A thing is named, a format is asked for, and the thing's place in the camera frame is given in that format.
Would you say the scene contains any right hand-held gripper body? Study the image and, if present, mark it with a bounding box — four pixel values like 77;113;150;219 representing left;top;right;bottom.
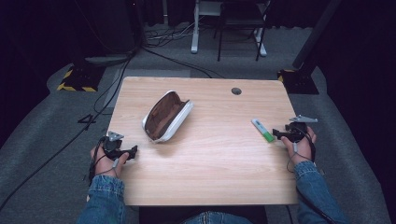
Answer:
283;114;319;144

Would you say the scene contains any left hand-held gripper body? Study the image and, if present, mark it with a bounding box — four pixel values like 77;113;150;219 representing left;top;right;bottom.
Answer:
102;131;129;158

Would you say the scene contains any white green marker pen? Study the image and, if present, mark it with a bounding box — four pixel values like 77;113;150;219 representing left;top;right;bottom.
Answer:
250;118;276;144

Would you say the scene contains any white pencil case brown lining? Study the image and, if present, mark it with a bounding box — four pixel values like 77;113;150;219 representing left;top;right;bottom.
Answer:
141;90;195;144

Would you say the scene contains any person's left hand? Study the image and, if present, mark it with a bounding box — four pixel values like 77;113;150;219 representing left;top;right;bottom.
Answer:
90;145;131;178

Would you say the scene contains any person's right hand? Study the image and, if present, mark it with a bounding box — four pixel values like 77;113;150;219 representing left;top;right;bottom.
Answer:
280;125;318;166

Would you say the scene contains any black stand base striped edge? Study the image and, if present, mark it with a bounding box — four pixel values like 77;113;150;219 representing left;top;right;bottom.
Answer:
276;68;320;95
56;64;106;93

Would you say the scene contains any black slanted stand pole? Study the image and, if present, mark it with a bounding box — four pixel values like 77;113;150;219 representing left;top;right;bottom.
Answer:
291;0;344;70

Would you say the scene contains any person's denim lap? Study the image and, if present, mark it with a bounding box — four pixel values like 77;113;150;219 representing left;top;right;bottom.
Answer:
181;210;254;224

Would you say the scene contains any dark equipment stand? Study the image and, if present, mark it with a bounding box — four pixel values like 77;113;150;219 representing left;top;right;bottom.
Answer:
73;0;145;67

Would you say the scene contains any black chair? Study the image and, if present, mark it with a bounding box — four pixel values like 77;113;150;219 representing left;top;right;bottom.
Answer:
213;0;271;63

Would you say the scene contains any right hand-held gripper cable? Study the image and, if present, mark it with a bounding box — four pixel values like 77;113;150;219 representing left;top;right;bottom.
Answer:
285;124;339;224

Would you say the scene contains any hand-held gripper cable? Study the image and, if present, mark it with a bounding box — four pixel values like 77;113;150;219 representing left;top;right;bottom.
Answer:
88;135;121;185
285;124;339;224

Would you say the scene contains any left hand-held gripper cable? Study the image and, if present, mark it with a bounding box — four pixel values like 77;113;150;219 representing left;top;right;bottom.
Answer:
88;135;121;185

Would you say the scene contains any long black floor cable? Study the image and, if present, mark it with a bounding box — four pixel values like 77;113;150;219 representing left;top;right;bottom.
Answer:
0;49;138;213

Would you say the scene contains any bundle of floor cables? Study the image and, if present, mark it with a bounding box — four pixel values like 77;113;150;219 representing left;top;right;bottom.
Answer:
145;20;201;49

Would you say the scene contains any white desk frame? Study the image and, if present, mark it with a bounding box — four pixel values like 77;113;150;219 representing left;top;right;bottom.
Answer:
190;0;269;58

